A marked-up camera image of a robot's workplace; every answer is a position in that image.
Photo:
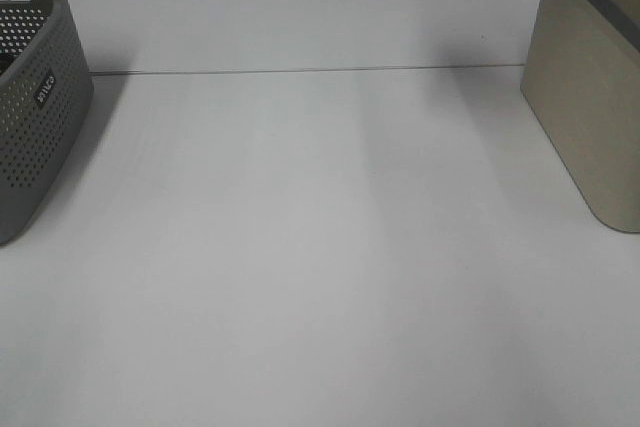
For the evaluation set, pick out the beige plastic bin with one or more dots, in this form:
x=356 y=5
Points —
x=581 y=80

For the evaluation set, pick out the grey perforated plastic basket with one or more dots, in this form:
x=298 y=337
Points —
x=46 y=92

